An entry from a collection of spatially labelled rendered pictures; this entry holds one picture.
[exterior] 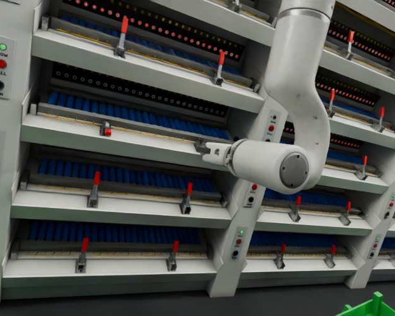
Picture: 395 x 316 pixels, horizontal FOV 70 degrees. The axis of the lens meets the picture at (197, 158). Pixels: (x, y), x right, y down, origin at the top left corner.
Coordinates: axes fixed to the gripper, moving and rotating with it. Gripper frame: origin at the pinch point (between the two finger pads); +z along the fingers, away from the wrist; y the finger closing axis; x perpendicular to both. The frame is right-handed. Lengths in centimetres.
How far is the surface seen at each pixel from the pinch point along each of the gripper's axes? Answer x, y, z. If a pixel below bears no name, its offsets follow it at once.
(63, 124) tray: -0.3, -36.5, 8.1
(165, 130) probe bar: 3.0, -10.6, 9.2
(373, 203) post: -10, 86, 10
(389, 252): -34, 114, 16
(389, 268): -40, 107, 11
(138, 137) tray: -0.2, -18.1, 8.2
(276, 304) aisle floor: -50, 40, 6
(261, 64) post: 29.1, 16.0, 8.8
